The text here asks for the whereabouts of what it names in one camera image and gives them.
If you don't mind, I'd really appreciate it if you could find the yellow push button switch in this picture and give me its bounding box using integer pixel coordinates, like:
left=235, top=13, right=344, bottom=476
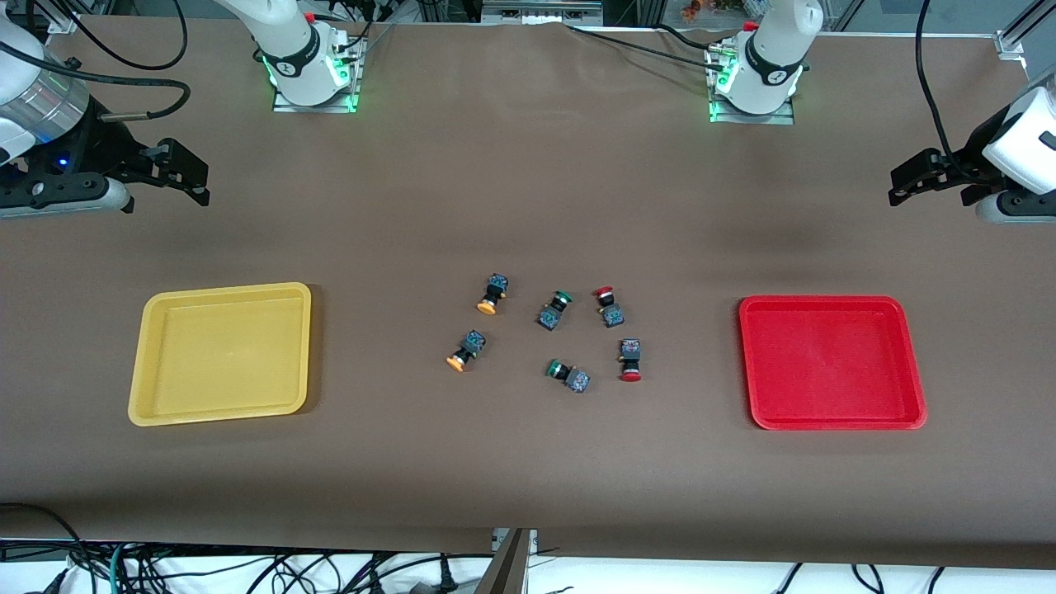
left=476, top=273, right=510, bottom=316
left=446, top=330, right=488, bottom=374

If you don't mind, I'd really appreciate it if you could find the aluminium corner profile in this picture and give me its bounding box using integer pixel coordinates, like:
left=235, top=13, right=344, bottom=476
left=994, top=0, right=1056, bottom=59
left=23, top=0, right=82, bottom=35

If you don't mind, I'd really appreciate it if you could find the yellow plastic tray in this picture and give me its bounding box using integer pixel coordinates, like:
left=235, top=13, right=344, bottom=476
left=128, top=282, right=313, bottom=427

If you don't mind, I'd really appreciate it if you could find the red plastic tray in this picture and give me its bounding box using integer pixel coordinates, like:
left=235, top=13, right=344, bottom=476
left=738, top=295, right=928, bottom=431

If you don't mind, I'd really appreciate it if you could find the brown table cover sheet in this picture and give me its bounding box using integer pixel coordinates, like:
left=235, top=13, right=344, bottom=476
left=0, top=12, right=1056, bottom=570

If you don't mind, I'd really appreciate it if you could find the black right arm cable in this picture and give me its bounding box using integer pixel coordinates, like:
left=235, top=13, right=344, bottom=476
left=0, top=0, right=193, bottom=123

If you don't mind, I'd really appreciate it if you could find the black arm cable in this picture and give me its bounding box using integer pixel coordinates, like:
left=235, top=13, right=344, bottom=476
left=0, top=0, right=193, bottom=123
left=914, top=0, right=968, bottom=166

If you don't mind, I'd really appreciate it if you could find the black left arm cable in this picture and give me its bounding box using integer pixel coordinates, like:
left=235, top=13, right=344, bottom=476
left=914, top=0, right=968, bottom=166

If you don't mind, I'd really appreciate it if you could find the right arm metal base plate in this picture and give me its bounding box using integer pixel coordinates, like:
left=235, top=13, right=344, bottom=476
left=271, top=33, right=369, bottom=115

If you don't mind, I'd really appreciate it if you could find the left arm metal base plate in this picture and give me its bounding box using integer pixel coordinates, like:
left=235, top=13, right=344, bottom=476
left=704, top=43, right=798, bottom=126

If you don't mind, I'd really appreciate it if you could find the short black table cable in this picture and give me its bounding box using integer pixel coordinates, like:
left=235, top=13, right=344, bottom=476
left=656, top=23, right=727, bottom=55

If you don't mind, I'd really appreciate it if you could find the long black table cable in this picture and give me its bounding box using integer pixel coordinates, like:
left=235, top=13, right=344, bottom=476
left=565, top=23, right=727, bottom=73

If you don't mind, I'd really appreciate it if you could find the black looped floor cable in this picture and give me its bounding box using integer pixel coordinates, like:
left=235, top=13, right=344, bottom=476
left=0, top=502, right=87, bottom=578

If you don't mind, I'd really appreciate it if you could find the green push button switch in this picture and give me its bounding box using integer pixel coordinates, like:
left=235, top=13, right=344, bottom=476
left=545, top=359, right=592, bottom=394
left=536, top=290, right=575, bottom=332

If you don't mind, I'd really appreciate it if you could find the teal floor cable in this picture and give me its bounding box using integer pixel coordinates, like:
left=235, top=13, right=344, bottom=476
left=106, top=540, right=139, bottom=594

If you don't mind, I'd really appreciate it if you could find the grey network switch box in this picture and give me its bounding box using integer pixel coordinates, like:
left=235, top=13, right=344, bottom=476
left=482, top=0, right=605, bottom=26

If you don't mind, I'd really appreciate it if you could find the aluminium frame post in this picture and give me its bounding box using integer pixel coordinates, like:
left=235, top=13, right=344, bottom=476
left=472, top=528, right=539, bottom=594

